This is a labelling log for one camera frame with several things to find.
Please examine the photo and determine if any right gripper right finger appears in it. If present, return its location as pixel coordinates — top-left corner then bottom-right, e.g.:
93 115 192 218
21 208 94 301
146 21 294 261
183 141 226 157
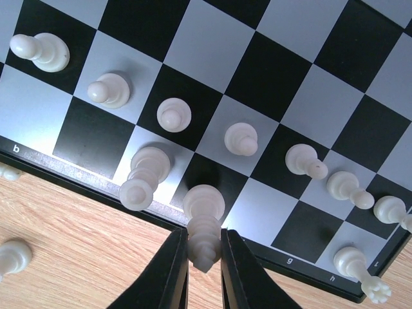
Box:
221 229 299 309

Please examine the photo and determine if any white pawn h file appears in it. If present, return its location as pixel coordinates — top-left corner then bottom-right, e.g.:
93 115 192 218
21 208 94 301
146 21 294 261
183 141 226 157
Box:
373 196 411 232

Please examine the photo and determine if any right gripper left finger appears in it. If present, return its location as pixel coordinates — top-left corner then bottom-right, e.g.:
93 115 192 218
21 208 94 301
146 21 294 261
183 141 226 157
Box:
109 228 189 309

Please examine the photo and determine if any black and silver chessboard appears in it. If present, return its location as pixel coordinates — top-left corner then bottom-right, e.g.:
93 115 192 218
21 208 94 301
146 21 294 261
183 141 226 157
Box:
1 1 411 303

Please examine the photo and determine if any white chess piece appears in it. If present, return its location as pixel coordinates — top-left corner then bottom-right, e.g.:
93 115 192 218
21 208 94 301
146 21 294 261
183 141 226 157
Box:
10 33 70 73
0 163 22 181
333 247 391 304
285 144 328 180
156 98 192 133
87 73 130 109
224 122 258 156
183 184 225 273
119 147 171 211
1 239 33 281

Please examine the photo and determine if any white pawn g file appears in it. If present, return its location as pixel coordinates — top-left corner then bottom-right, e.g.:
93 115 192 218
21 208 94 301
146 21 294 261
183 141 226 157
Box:
326 171 375 209

